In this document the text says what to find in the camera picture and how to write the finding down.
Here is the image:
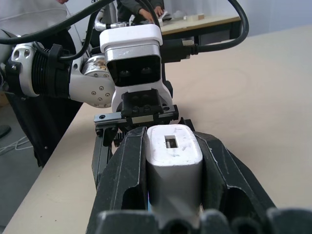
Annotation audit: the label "black rounded floor object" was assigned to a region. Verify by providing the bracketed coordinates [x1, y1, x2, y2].
[0, 125, 12, 139]

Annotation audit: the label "person in dark clothes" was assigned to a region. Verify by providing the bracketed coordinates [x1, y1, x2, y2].
[116, 0, 167, 24]

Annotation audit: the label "white charger block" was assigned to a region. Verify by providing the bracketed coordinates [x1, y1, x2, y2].
[146, 124, 204, 215]

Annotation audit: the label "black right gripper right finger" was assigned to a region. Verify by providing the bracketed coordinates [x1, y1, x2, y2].
[194, 131, 278, 218]

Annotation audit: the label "white cables on floor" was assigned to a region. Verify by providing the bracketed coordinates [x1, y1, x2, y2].
[0, 136, 33, 156]

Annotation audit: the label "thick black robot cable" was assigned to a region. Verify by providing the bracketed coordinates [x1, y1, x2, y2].
[0, 0, 250, 64]

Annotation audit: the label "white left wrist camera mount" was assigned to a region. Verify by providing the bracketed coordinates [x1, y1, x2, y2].
[99, 23, 174, 111]

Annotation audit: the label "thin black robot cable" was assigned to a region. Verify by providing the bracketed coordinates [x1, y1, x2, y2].
[58, 12, 98, 61]

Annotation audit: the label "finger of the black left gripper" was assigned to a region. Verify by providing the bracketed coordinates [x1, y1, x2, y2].
[179, 118, 196, 133]
[91, 126, 120, 190]

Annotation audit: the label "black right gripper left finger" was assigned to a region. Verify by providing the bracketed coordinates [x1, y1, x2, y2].
[94, 126, 150, 216]

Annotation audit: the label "person in white hoodie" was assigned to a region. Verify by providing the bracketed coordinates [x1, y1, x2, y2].
[0, 0, 85, 169]

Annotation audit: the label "wooden desk with black frame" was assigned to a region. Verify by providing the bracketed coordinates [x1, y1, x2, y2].
[159, 15, 242, 47]

